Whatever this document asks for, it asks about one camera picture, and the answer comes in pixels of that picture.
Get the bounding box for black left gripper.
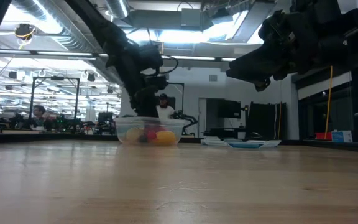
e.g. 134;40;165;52
130;74;169;118

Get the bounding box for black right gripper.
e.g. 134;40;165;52
226;9;323;93

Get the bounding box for yellow toy banana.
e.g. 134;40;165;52
154;130;178;146

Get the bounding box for person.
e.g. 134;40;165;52
29;105;51;130
155;93;177;120

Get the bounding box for clear plastic container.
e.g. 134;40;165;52
114;116;188;147

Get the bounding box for black background monitor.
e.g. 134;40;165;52
218;99;242;119

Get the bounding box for black panel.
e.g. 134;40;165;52
249;101;287;138

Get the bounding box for clear lid with blue seal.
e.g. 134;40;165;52
200;135;282;150

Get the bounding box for red box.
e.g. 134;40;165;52
314;132;333;141

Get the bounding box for long ceiling light fixture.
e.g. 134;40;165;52
0;49;237;62

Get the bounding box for blue box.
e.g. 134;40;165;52
331;130;353;143

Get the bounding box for black background rig frame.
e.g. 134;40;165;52
165;82;185;114
29;76;80;122

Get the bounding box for yellow hanging cable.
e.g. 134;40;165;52
324;65;334;141

